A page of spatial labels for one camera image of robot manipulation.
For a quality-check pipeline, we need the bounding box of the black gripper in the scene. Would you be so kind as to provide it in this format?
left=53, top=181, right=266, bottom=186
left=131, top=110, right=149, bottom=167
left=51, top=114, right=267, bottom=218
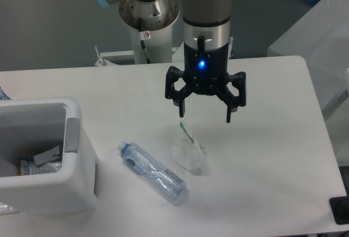
left=165, top=40, right=246, bottom=123

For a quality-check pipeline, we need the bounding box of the clear plastic bag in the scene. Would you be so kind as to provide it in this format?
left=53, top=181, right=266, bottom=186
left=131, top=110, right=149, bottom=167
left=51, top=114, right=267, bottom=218
left=166, top=120, right=204, bottom=171

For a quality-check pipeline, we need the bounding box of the clear blue plastic bottle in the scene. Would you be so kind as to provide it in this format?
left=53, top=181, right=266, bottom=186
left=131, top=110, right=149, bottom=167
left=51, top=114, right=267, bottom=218
left=117, top=141, right=186, bottom=203

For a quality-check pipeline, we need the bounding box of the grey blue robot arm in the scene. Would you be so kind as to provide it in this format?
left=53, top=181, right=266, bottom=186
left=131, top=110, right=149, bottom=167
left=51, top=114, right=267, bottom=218
left=96, top=0, right=246, bottom=116

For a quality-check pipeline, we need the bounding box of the white trash can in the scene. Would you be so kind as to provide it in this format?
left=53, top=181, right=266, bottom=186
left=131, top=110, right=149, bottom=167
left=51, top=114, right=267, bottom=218
left=1, top=98, right=98, bottom=214

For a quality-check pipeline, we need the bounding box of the translucent white box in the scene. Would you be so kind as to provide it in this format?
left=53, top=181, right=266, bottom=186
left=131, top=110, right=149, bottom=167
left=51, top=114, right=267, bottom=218
left=267, top=0, right=348, bottom=167

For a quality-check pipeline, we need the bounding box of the grey wrapper in bin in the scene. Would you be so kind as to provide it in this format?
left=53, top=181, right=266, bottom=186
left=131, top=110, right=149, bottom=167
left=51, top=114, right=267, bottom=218
left=33, top=145, right=61, bottom=166

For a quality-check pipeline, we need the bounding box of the black device at edge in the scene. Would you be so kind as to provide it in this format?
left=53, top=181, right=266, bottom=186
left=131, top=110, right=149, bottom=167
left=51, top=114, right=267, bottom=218
left=329, top=196, right=348, bottom=225

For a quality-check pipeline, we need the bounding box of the crushed bottle in bin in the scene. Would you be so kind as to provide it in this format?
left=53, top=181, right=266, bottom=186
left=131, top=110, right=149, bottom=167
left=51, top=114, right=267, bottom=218
left=17, top=158, right=62, bottom=176

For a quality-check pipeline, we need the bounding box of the blue patterned packet left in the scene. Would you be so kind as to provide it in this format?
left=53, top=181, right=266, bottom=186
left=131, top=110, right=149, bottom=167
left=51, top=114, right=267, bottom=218
left=0, top=87, right=11, bottom=100

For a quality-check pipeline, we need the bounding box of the clear plastic wrap left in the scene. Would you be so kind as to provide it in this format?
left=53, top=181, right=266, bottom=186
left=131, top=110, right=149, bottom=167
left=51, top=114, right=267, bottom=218
left=0, top=202, right=19, bottom=215

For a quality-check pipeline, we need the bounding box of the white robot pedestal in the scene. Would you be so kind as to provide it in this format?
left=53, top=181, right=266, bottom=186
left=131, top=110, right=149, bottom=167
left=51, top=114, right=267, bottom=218
left=119, top=0, right=179, bottom=64

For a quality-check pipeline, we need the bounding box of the white pedestal base frame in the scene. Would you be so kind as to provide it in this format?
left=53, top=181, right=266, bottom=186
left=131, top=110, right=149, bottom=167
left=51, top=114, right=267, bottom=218
left=95, top=43, right=184, bottom=67

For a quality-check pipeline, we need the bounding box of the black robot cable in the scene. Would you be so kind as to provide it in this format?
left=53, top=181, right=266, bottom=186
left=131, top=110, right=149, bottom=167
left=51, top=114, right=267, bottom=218
left=137, top=17, right=152, bottom=64

